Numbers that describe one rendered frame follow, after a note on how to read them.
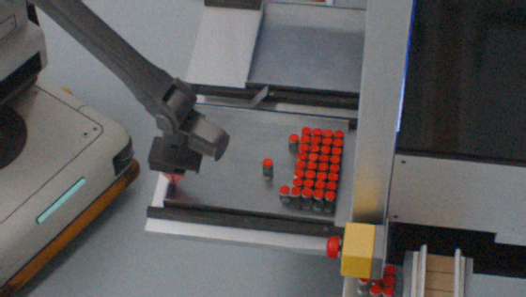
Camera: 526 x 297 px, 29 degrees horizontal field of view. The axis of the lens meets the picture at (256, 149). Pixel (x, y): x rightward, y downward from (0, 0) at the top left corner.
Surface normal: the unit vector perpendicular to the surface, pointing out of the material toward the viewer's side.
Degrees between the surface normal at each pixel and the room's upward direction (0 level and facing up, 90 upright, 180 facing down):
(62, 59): 0
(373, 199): 90
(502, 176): 90
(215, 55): 0
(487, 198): 90
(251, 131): 0
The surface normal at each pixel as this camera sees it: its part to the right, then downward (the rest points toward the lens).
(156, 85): 0.52, -0.11
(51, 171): -0.02, -0.64
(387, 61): -0.15, 0.76
